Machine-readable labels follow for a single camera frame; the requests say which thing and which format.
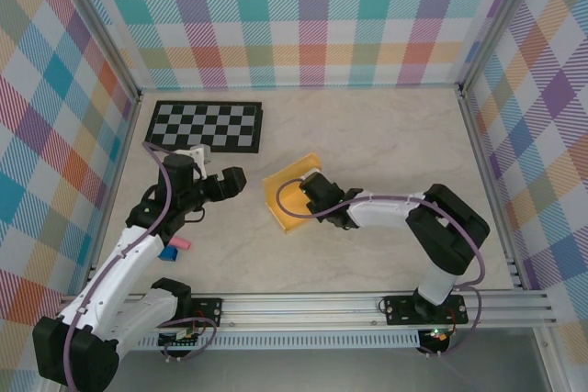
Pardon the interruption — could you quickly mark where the yellow paper box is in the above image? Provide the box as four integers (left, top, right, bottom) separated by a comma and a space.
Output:
262, 151, 323, 236

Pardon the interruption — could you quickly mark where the black grey chessboard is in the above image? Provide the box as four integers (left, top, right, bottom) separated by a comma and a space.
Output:
143, 100, 266, 155

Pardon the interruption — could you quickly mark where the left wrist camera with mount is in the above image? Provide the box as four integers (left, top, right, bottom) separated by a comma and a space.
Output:
176, 144, 213, 166

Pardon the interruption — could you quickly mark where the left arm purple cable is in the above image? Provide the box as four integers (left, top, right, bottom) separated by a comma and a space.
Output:
62, 141, 220, 391

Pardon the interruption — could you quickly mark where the left aluminium side rail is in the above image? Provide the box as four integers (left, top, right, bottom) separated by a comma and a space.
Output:
81, 94, 142, 296

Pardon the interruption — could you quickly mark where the aluminium side rail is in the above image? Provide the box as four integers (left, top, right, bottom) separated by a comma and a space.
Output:
81, 94, 142, 296
458, 88, 529, 291

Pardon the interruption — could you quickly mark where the aluminium mounting rail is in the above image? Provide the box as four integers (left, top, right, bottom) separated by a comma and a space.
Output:
50, 289, 557, 331

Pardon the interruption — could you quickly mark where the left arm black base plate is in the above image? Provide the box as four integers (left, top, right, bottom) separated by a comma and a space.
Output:
188, 297, 224, 329

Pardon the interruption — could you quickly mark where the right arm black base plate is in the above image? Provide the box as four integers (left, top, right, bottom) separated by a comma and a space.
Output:
383, 294, 469, 325

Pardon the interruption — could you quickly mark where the slotted grey cable duct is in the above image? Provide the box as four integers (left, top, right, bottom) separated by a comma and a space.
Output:
72, 334, 422, 351

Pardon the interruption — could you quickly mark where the right aluminium side rail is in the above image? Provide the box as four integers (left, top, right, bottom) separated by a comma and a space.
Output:
458, 88, 529, 291

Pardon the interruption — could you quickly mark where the left aluminium frame post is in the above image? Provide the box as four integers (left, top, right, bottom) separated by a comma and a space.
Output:
53, 0, 141, 102

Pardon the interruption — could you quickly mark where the aluminium frame post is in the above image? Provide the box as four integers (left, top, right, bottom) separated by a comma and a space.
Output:
53, 0, 141, 102
457, 0, 548, 95

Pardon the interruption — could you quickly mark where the right aluminium frame post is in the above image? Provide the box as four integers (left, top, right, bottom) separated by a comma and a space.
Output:
457, 0, 548, 95

